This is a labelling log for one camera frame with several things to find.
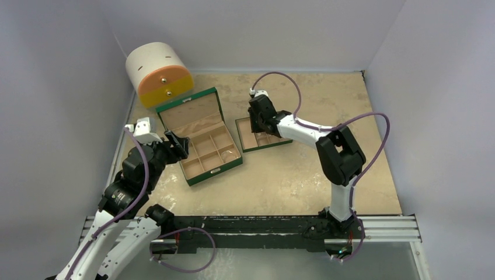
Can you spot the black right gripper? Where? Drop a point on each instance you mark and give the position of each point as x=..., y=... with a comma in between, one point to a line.
x=259, y=117

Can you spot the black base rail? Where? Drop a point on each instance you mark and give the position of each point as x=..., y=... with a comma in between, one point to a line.
x=313, y=233

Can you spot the white cylindrical drawer cabinet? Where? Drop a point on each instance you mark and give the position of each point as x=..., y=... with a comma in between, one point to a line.
x=157, y=74

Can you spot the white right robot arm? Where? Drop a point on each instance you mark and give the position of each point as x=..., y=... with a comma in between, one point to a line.
x=341, y=157

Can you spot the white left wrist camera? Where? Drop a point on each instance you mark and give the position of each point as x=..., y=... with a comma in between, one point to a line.
x=145, y=131

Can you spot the green jewelry box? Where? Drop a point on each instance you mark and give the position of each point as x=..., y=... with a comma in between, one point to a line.
x=200, y=117

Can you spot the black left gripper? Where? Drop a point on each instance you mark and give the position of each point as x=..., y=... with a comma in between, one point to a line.
x=180, y=143

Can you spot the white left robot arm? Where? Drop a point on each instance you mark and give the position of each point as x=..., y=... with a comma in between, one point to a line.
x=123, y=198

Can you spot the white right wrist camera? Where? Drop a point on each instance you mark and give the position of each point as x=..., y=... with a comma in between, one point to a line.
x=254, y=93

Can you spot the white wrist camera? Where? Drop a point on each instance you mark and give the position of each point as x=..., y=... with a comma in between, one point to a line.
x=145, y=131
x=254, y=93

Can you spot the green jewelry tray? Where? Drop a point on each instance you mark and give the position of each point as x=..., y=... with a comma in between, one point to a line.
x=253, y=141

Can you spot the aluminium rail extrusion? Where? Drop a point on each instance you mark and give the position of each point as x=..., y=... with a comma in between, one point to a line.
x=390, y=228

